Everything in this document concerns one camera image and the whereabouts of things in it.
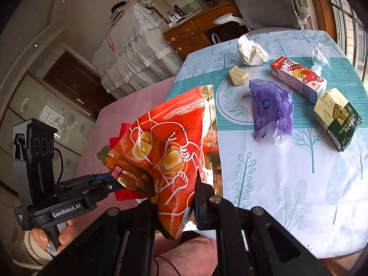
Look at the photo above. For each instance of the wooden desk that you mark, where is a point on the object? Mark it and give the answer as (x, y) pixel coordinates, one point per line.
(195, 31)

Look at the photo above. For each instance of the person's left forearm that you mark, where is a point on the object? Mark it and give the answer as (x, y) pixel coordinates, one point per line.
(26, 253)

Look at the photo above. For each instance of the red paper wrapper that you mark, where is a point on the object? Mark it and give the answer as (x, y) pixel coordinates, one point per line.
(122, 133)

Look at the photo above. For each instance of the white crumpled tissue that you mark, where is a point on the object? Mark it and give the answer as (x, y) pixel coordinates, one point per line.
(250, 50)

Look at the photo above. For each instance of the red snack bag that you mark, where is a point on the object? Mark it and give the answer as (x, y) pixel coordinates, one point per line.
(161, 138)

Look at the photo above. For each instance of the purple plastic pack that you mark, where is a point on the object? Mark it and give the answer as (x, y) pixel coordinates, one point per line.
(270, 106)

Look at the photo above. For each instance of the white lace cover cloth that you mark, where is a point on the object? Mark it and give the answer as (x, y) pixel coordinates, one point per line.
(135, 49)

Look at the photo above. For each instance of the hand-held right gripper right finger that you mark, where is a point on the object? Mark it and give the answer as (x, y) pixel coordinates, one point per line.
(201, 204)

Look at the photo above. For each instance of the dark hat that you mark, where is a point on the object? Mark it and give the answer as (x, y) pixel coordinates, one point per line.
(118, 6)

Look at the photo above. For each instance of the clear plastic wrapper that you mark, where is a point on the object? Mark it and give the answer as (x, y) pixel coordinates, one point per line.
(320, 56)

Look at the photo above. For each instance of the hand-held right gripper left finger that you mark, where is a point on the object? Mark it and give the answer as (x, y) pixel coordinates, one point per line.
(149, 215)

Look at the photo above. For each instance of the person's right leg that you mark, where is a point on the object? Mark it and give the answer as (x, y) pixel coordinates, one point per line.
(187, 256)

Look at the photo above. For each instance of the dark wooden door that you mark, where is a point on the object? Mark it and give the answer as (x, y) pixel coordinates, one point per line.
(77, 83)

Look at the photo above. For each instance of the small cream box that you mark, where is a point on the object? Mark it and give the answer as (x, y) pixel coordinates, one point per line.
(238, 76)

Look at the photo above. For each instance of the tree print tablecloth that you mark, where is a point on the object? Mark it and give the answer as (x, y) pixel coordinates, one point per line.
(273, 184)

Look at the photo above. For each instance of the person's left hand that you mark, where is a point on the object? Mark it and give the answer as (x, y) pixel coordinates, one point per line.
(38, 240)

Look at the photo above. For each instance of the grey office chair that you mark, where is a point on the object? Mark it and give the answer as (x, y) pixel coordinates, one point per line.
(264, 0)

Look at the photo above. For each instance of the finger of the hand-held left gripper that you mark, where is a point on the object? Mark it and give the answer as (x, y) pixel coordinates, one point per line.
(109, 185)

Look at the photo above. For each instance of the window grille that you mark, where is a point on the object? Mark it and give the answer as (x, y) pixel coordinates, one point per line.
(350, 28)

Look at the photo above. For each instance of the pink cartoon carton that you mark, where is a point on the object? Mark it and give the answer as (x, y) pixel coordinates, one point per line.
(299, 77)

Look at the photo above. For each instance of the white handheld steamer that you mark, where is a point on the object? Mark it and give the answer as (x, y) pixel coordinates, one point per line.
(227, 19)

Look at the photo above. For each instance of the green and cream box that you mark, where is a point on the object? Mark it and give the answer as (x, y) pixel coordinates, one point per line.
(336, 118)

